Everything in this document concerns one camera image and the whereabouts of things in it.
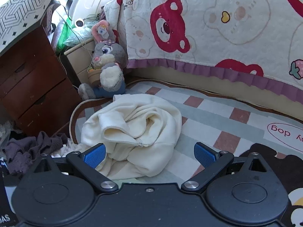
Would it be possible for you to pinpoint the tan bed base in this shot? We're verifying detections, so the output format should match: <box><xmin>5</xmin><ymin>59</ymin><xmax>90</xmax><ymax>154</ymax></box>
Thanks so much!
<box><xmin>127</xmin><ymin>65</ymin><xmax>303</xmax><ymax>114</ymax></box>

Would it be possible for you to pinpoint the cream fleece garment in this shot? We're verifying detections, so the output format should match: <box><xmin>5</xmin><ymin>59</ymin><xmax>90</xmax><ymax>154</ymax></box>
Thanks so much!
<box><xmin>80</xmin><ymin>93</ymin><xmax>183</xmax><ymax>180</ymax></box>

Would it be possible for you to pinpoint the dark purple cloth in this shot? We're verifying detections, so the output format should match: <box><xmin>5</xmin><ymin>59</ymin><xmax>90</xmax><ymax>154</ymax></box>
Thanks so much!
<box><xmin>2</xmin><ymin>131</ymin><xmax>69</xmax><ymax>176</ymax></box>

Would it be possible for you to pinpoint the geometric patterned white box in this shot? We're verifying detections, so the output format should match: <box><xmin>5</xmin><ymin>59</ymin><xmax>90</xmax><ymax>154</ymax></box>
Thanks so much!
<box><xmin>0</xmin><ymin>0</ymin><xmax>54</xmax><ymax>55</ymax></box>

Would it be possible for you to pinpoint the bear print bedspread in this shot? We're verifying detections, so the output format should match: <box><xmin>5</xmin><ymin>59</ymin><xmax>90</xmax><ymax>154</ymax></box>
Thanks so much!
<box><xmin>103</xmin><ymin>0</ymin><xmax>303</xmax><ymax>97</ymax></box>

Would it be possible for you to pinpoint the grey plush rabbit toy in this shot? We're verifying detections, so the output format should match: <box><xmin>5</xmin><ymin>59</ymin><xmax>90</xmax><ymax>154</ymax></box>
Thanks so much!
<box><xmin>78</xmin><ymin>20</ymin><xmax>129</xmax><ymax>100</ymax></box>

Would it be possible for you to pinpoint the clear plastic bag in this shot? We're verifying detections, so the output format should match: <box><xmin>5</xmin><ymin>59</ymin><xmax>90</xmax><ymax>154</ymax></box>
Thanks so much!
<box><xmin>66</xmin><ymin>21</ymin><xmax>95</xmax><ymax>46</ymax></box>

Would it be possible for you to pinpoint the green plastic bag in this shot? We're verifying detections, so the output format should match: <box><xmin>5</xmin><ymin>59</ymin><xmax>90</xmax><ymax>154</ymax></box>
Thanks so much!
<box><xmin>57</xmin><ymin>15</ymin><xmax>76</xmax><ymax>52</ymax></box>

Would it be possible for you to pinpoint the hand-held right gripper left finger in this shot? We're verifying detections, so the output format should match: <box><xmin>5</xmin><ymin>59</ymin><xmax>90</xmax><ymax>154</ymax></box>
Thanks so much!
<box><xmin>33</xmin><ymin>143</ymin><xmax>119</xmax><ymax>193</ymax></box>

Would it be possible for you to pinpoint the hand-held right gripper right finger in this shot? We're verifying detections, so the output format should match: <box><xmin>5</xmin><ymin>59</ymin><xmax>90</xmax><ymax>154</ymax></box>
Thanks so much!
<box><xmin>181</xmin><ymin>142</ymin><xmax>268</xmax><ymax>193</ymax></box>

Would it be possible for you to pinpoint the brown wooden drawer chest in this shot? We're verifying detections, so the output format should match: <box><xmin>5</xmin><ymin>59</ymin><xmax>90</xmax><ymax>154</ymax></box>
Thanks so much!
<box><xmin>0</xmin><ymin>24</ymin><xmax>82</xmax><ymax>138</ymax></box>

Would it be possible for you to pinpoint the cream nightstand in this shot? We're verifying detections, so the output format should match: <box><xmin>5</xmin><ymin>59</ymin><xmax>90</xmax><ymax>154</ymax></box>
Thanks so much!
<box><xmin>63</xmin><ymin>37</ymin><xmax>97</xmax><ymax>88</ymax></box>

